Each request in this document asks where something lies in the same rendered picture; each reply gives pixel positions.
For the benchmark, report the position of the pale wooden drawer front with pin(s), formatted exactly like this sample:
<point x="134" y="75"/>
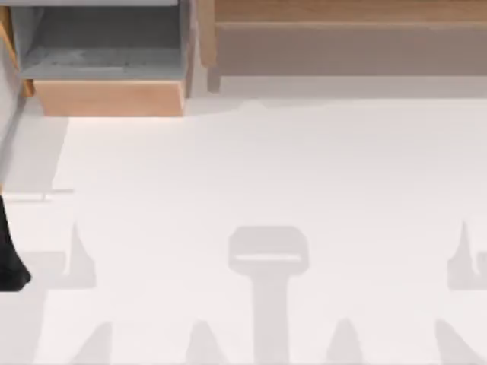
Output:
<point x="110" y="98"/>

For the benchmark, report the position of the wooden open shelf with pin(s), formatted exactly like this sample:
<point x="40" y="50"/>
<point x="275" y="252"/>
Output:
<point x="342" y="42"/>

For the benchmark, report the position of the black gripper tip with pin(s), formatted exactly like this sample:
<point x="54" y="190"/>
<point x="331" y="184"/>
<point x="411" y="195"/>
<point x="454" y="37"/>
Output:
<point x="9" y="262"/>

